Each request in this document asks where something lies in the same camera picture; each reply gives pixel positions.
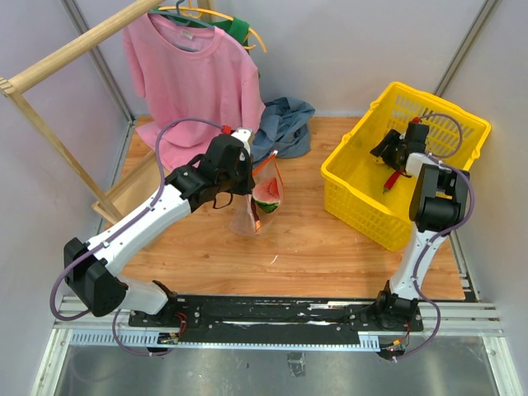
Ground wooden clothes rack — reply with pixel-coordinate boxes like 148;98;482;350
0;0;215;226

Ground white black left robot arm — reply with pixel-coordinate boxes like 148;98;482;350
64;128;255;327

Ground pink t-shirt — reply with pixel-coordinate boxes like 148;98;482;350
122;14;265;171

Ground aluminium rail frame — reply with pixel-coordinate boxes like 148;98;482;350
32;295;522;395

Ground red chili pepper toy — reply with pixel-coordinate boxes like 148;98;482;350
383;171;402;194

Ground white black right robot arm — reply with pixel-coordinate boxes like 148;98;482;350
369;117;474;330

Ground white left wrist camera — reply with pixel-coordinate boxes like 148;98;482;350
231;128;255;154

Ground yellow plastic shopping basket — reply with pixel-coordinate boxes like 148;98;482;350
320;81;493;252

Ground clear orange zip top bag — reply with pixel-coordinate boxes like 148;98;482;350
230;150;285;237

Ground watermelon slice toy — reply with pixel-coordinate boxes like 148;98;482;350
252;177;281;214

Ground grey clothes hanger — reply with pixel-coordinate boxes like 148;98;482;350
148;1;215;30

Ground green shirt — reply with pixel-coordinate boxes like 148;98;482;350
212;17;250;53

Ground yellow clothes hanger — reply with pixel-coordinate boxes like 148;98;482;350
152;1;267;53

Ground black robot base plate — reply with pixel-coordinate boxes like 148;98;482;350
129;295;423;346

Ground blue crumpled cloth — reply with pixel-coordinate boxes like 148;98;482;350
251;97;315;166

